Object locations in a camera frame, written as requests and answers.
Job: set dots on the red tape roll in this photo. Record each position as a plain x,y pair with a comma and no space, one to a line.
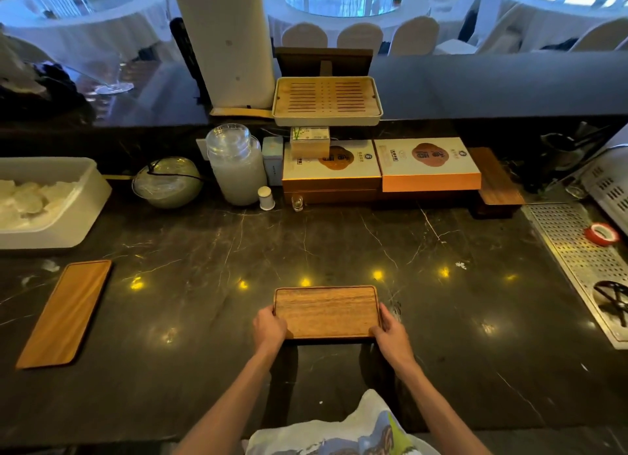
596,241

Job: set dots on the clear glass cup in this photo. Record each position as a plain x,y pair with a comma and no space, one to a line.
576,189

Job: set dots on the large white paper towel roll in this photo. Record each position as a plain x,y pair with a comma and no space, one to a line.
225,42

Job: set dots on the white wall socket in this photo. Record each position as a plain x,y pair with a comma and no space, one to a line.
202,150

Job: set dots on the pile of white translucent pieces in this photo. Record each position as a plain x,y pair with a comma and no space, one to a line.
29,204

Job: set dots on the black metal pot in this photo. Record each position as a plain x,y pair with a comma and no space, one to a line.
564,148

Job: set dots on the person's white shirt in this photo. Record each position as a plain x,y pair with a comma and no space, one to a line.
333,430

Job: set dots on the wooden tray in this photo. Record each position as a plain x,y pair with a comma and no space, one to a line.
326,312
64,314

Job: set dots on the person's left hand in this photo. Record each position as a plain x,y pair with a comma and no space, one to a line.
269,334

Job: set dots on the person's left forearm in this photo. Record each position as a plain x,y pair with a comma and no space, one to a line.
225,410

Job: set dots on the raised dark bar top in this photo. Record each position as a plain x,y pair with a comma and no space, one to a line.
490,86

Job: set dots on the flat brown box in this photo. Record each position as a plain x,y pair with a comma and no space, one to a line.
338,197

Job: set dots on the white and gold-brown gift box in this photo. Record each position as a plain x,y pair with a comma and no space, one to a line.
365,167

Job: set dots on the white coral ornament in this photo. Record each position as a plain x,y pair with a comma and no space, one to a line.
19,67

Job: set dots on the clear glass lidded jar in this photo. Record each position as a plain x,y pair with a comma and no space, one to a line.
236,172

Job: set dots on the tiny clear shot glass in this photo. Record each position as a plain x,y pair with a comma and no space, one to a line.
298,203

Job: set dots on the bamboo slatted tea tray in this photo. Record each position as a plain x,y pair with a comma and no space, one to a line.
327,101

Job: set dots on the white plastic container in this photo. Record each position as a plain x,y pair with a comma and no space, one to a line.
83,219

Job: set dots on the small beige box green print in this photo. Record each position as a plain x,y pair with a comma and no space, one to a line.
310,145

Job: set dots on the small white bottle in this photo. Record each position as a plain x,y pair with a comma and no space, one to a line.
266,199

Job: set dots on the white appliance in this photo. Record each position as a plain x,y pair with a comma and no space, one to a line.
611,189

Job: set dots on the group of white covered chairs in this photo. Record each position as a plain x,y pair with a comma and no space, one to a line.
360,37

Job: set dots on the dark marble countertop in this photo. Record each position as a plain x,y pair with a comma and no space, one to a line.
490,371

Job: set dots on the person's right forearm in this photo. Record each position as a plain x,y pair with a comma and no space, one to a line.
441,415

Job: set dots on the yellow wooden roll holder base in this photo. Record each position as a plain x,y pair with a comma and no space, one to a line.
240,113

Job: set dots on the perforated metal drain tray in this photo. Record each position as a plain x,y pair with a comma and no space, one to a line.
564,243

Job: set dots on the white and orange gift box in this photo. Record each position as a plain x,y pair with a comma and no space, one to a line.
427,172

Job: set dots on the clear wine glass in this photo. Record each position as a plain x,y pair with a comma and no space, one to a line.
114,88

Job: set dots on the pale blue carton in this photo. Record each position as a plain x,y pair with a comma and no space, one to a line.
273,162

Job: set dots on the person's right hand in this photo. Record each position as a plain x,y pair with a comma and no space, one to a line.
395,339

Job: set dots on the wooden board on dark base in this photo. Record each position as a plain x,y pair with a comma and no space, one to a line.
495,182

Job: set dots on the black tall slim device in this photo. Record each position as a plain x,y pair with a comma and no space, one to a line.
189,62

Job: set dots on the gold metal spoon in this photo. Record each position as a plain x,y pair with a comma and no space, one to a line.
118,177

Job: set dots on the black cup rinser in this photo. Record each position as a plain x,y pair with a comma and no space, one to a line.
615,297

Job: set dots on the dark rock ornament base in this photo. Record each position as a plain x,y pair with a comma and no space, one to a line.
64,101

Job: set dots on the round pale green lidded pot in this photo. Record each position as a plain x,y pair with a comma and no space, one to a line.
167,187

